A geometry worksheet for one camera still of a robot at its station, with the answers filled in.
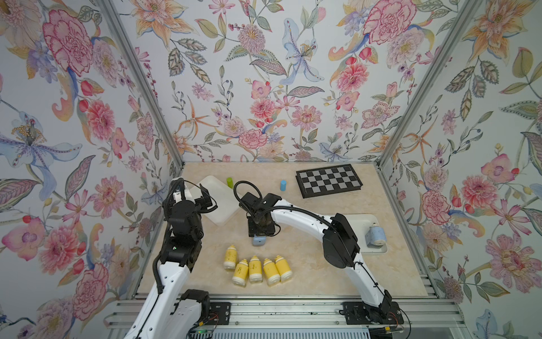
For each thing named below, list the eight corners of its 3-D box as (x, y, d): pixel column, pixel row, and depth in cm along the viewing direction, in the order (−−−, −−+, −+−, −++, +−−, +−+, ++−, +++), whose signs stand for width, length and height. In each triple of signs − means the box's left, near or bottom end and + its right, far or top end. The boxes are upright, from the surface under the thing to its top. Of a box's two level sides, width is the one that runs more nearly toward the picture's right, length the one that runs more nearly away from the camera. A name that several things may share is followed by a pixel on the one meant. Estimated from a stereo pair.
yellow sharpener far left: (226, 272, 85) (223, 265, 79) (229, 252, 90) (226, 244, 84) (237, 272, 85) (234, 265, 79) (239, 252, 90) (236, 244, 84)
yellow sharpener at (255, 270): (250, 283, 82) (248, 277, 76) (251, 262, 87) (249, 255, 81) (262, 283, 82) (261, 277, 76) (262, 262, 87) (262, 255, 81)
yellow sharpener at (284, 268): (281, 284, 82) (282, 278, 76) (273, 263, 87) (274, 256, 81) (291, 280, 83) (293, 274, 77) (283, 260, 88) (284, 252, 82)
